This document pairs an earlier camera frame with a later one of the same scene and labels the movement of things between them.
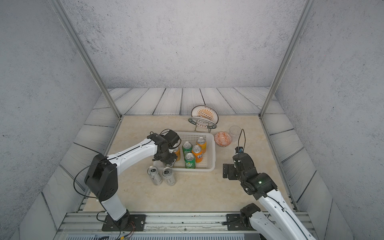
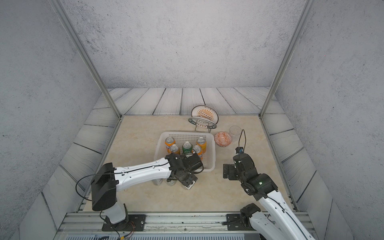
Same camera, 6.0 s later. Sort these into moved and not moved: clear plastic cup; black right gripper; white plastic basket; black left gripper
Moved: black left gripper
Not moved: white plastic basket; black right gripper; clear plastic cup
